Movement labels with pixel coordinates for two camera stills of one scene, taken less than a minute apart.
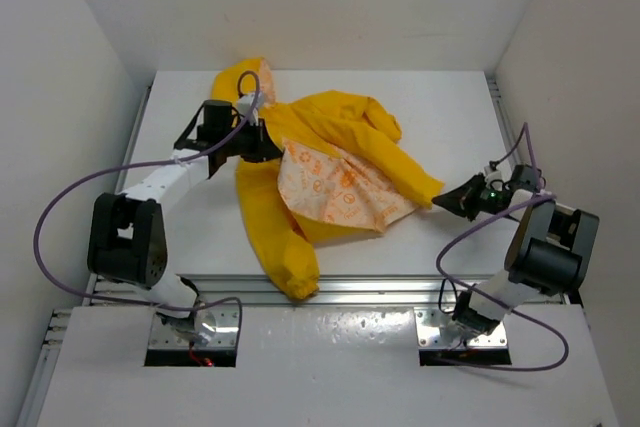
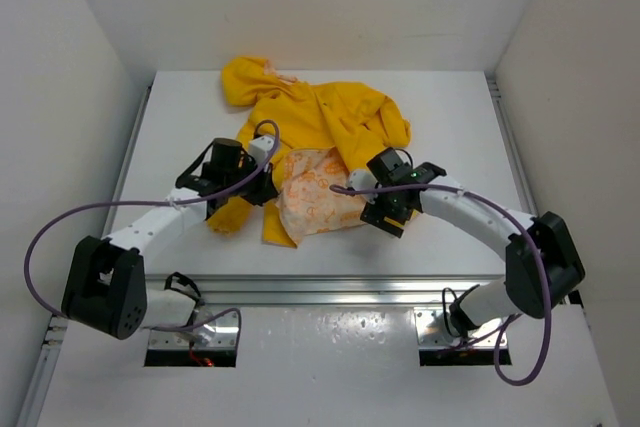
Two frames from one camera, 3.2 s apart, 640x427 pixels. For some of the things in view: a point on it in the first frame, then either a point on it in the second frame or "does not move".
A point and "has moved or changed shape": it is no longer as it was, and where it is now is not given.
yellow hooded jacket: (340, 168) has moved or changed shape
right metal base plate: (437, 328) does not move
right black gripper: (460, 200) to (375, 214)
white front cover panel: (323, 367) does not move
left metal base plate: (218, 322) does not move
